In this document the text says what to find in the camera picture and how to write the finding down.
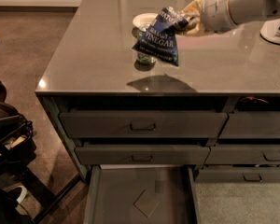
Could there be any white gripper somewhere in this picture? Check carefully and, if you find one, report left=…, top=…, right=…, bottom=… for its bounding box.
left=177, top=0, right=237, bottom=36

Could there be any blue chip bag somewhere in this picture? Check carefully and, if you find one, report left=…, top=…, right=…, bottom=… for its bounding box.
left=133, top=7, right=189, bottom=66

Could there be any grey counter cabinet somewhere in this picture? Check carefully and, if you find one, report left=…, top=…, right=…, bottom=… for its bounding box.
left=36, top=0, right=280, bottom=176

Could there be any top right grey drawer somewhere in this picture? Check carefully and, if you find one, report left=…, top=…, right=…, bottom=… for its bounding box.
left=220, top=111, right=280, bottom=139

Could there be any grey drawer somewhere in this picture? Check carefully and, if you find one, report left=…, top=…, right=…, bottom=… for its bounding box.
left=195, top=167, right=280, bottom=183
left=59, top=110, right=228, bottom=138
left=75, top=145, right=209, bottom=165
left=220, top=111, right=280, bottom=139
left=205, top=145, right=280, bottom=165

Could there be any middle right grey drawer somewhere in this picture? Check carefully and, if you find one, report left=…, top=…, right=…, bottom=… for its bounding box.
left=205, top=145, right=280, bottom=165

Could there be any bottom right grey drawer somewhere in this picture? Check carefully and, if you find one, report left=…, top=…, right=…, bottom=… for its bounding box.
left=195, top=167, right=280, bottom=183

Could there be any top left grey drawer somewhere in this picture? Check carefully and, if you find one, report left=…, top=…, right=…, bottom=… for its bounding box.
left=59, top=110, right=228, bottom=138

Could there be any middle left grey drawer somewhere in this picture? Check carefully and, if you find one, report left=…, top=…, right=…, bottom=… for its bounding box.
left=75, top=145, right=209, bottom=165

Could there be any open bottom left drawer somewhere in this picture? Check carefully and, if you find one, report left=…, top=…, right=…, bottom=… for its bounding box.
left=83, top=165, right=202, bottom=224

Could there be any white paper bowl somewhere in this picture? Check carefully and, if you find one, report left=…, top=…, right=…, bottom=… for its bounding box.
left=133, top=13, right=158, bottom=31

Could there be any green soda can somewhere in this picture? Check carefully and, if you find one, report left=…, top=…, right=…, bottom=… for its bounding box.
left=137, top=23, right=156, bottom=65

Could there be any white plastic tub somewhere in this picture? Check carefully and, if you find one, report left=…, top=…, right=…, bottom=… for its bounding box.
left=260, top=19, right=280, bottom=45

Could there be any grey square card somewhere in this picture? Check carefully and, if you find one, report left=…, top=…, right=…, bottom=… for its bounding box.
left=133, top=189, right=160, bottom=218

